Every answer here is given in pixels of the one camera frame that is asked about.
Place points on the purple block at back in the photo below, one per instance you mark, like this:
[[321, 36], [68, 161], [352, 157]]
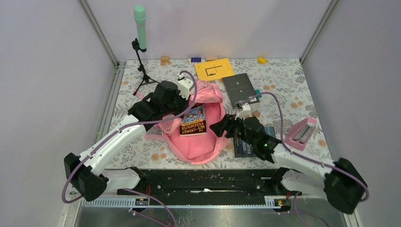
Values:
[[195, 59]]

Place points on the yellow book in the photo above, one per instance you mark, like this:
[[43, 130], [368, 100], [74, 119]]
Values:
[[214, 70]]

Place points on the grey slotted cable duct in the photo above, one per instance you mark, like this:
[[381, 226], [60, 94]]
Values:
[[263, 202]]

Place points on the black tablet case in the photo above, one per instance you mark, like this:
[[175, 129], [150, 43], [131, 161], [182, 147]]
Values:
[[238, 88]]

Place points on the black microphone tripod stand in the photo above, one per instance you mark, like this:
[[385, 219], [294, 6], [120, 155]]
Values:
[[146, 79]]

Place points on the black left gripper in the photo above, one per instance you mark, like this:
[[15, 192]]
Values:
[[185, 103]]

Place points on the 169-Storey Treehouse book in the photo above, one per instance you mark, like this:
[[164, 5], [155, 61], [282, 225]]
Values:
[[194, 121]]

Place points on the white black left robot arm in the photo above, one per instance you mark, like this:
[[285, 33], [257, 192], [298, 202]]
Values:
[[87, 172]]

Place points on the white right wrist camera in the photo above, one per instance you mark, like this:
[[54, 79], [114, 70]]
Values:
[[245, 111]]

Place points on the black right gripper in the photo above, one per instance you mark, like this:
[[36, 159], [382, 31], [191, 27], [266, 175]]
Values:
[[227, 124]]

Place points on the small natural wooden block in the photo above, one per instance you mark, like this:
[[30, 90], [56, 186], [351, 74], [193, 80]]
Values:
[[256, 113]]

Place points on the pink student backpack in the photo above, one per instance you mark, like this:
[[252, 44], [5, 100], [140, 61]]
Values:
[[196, 149]]

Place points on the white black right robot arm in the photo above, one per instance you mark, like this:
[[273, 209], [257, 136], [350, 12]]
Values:
[[338, 182]]

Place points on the Nineteen Eighty-Four blue book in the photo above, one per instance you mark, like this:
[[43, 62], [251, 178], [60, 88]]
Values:
[[243, 149]]

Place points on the natural block at back right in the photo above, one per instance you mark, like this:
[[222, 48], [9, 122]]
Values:
[[211, 58]]

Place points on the floral table mat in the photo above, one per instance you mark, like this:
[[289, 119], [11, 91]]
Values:
[[282, 77]]

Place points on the yellow block at back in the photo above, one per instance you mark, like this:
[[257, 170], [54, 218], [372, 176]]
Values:
[[262, 60]]

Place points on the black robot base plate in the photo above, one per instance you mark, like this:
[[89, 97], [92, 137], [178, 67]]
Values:
[[208, 184]]

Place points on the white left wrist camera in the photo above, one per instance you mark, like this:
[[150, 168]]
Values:
[[184, 86]]

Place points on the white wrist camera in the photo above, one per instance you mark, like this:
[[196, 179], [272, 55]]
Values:
[[245, 111], [184, 86]]

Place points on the green microphone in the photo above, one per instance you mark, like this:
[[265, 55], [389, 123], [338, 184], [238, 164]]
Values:
[[140, 19]]

